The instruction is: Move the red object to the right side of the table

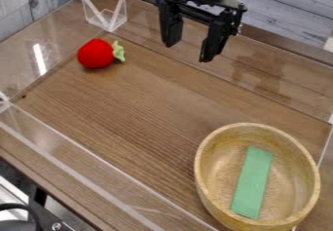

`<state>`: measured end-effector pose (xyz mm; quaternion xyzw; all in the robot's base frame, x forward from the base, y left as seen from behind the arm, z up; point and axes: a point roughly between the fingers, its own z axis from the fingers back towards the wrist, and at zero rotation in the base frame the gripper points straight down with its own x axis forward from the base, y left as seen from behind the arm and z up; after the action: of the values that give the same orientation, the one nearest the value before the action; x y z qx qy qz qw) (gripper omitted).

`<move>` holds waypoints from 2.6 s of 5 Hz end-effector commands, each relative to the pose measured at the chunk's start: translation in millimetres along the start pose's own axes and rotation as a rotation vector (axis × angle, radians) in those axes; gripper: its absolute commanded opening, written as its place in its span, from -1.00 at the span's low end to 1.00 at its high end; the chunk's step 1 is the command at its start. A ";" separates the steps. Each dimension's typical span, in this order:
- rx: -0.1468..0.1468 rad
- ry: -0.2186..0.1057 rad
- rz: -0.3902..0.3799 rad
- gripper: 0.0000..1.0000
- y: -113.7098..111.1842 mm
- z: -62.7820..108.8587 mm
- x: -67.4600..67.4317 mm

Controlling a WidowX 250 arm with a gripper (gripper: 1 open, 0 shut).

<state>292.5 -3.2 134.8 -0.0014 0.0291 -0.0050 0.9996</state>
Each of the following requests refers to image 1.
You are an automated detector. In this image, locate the clear acrylic corner bracket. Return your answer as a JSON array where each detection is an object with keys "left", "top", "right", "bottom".
[{"left": 82, "top": 0, "right": 127, "bottom": 32}]

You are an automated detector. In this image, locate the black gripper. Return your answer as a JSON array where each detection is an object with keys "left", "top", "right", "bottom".
[{"left": 155, "top": 0, "right": 247, "bottom": 62}]

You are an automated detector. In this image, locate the clear acrylic front wall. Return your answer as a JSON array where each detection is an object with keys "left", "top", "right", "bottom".
[{"left": 0, "top": 102, "right": 218, "bottom": 231}]

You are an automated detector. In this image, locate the wooden bowl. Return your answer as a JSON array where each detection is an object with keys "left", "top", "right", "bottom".
[{"left": 194, "top": 123, "right": 319, "bottom": 231}]

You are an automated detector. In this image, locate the green rectangular block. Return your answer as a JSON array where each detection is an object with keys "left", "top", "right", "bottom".
[{"left": 230, "top": 146, "right": 273, "bottom": 219}]

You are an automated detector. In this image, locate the black cable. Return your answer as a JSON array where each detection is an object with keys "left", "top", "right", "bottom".
[{"left": 0, "top": 203, "right": 42, "bottom": 231}]

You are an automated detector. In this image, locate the red plush strawberry toy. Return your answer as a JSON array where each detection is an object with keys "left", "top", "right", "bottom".
[{"left": 77, "top": 39, "right": 125, "bottom": 69}]

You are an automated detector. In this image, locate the black metal table mount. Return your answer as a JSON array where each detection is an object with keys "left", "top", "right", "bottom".
[{"left": 28, "top": 187, "right": 76, "bottom": 231}]

